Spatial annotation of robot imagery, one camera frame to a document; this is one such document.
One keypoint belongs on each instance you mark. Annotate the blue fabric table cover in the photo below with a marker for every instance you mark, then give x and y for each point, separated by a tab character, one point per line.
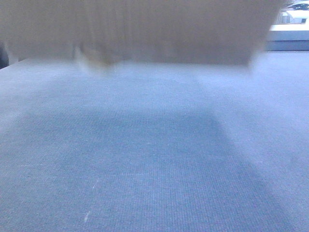
155	148

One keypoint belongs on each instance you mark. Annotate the peeling clear packing tape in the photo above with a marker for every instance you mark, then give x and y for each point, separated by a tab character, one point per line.
92	61

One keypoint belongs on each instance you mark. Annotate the white background table edge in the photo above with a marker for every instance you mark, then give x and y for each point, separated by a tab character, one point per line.
290	31

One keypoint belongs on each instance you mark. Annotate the brown corrugated cardboard box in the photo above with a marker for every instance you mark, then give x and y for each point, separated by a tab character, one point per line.
205	32

